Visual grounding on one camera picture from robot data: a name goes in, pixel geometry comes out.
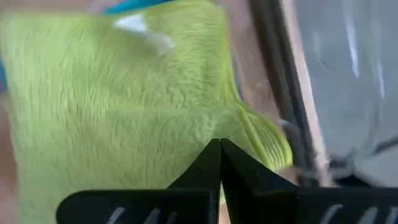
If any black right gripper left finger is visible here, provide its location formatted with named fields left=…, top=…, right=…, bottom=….
left=167, top=138, right=222, bottom=224

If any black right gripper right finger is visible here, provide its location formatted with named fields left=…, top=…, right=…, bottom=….
left=221, top=139, right=299, bottom=224

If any green microfiber towel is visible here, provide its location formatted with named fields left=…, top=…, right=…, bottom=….
left=0, top=0, right=294, bottom=224

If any teal microfiber towel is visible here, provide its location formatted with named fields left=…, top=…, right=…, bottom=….
left=102, top=0, right=175, bottom=16

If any clear plastic bin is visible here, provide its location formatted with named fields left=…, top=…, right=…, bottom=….
left=88, top=0, right=312, bottom=187

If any black metal table frame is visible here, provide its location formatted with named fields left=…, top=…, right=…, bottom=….
left=248, top=0, right=320, bottom=187

